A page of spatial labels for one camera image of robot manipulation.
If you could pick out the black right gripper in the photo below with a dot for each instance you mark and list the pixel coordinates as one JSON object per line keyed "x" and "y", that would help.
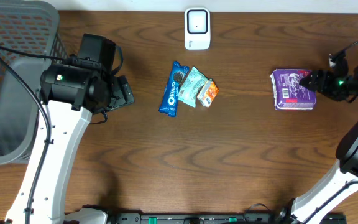
{"x": 317, "y": 83}

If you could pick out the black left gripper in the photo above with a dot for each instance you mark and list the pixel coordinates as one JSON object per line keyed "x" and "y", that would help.
{"x": 123, "y": 91}

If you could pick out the purple red Carefree pack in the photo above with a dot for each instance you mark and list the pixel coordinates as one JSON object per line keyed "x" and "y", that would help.
{"x": 288, "y": 94}

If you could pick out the blue Oreo packet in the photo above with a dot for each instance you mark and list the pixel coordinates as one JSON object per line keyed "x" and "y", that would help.
{"x": 170, "y": 97}

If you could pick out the mint green snack packet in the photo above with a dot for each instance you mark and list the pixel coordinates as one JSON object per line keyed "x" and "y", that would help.
{"x": 192, "y": 85}

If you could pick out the orange small carton box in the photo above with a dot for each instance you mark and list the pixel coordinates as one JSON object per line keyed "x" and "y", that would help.
{"x": 208, "y": 93}

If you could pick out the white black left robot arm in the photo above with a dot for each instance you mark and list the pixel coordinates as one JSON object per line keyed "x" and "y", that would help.
{"x": 71, "y": 92}

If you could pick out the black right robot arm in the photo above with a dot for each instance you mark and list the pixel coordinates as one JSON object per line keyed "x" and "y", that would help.
{"x": 342, "y": 179}

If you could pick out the dark grey plastic basket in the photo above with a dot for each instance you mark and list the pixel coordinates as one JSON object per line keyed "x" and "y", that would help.
{"x": 29, "y": 37}

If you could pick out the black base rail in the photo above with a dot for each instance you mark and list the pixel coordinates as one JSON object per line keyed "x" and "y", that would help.
{"x": 135, "y": 218}

